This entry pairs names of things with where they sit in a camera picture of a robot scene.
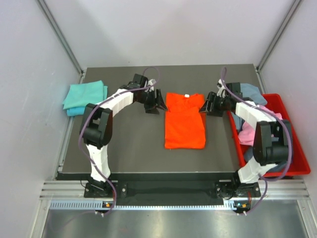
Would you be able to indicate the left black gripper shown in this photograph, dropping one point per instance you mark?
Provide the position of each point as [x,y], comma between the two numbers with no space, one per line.
[151,108]

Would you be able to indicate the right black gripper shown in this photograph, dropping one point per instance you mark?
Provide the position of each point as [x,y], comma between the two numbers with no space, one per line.
[212,98]

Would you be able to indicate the orange t shirt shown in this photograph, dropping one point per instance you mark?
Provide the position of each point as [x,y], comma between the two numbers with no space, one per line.
[185,126]

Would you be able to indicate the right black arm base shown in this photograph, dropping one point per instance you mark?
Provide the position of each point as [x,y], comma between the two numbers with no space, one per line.
[233,187]

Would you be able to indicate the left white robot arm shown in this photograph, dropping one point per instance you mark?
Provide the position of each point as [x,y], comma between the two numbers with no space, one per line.
[97,124]

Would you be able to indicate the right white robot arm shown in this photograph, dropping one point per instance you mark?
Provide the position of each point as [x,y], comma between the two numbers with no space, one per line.
[273,142]

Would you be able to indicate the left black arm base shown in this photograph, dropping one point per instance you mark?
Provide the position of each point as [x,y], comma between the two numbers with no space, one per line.
[98,189]

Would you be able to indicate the pink t shirt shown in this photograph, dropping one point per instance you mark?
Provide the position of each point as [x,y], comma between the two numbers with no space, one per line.
[247,136]

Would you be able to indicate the folded teal t shirt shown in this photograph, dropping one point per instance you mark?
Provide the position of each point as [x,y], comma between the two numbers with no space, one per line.
[79,95]

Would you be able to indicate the red plastic bin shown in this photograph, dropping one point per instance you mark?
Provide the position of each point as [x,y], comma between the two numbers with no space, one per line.
[300,165]

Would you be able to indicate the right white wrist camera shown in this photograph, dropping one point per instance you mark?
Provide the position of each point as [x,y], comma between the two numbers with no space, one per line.
[221,89]

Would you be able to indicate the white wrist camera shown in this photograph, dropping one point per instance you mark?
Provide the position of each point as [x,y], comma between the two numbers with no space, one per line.
[150,85]
[221,89]

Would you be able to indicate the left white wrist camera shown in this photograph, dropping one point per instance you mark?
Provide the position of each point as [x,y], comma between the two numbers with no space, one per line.
[150,85]

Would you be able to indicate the aluminium frame rail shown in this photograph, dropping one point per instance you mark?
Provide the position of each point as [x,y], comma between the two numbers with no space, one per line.
[285,189]

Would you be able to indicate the right corner aluminium post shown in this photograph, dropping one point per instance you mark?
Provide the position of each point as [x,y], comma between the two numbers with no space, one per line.
[295,5]

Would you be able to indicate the corner aluminium post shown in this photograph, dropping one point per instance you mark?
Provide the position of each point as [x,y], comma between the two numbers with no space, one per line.
[295,5]
[58,32]

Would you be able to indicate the left corner aluminium post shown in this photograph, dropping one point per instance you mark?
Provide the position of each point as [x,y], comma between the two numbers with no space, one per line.
[58,32]

